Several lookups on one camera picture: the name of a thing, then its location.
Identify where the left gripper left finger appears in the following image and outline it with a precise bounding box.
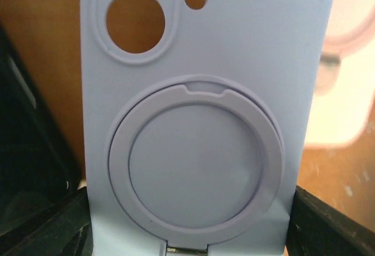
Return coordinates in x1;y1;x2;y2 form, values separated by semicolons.
1;187;93;255

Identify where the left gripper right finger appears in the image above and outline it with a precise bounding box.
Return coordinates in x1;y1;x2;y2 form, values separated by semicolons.
288;186;374;256

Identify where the black phone case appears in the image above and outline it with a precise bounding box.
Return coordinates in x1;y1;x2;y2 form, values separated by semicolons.
1;29;81;234

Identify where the pink phone case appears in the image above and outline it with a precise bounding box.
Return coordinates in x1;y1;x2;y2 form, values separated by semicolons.
305;0;374;148

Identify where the purple phone case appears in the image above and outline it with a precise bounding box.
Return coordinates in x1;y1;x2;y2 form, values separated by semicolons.
80;0;333;255

